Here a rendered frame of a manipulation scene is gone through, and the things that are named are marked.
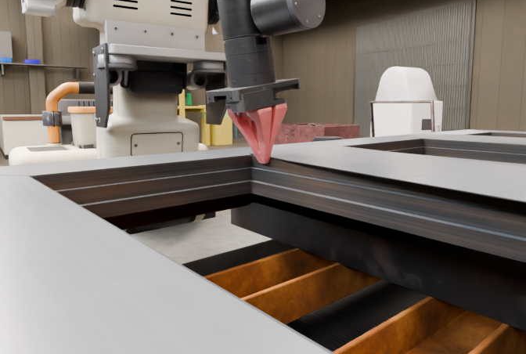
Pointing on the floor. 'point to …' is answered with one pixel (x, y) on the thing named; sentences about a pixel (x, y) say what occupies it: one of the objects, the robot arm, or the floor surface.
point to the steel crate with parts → (289, 131)
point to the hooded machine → (393, 124)
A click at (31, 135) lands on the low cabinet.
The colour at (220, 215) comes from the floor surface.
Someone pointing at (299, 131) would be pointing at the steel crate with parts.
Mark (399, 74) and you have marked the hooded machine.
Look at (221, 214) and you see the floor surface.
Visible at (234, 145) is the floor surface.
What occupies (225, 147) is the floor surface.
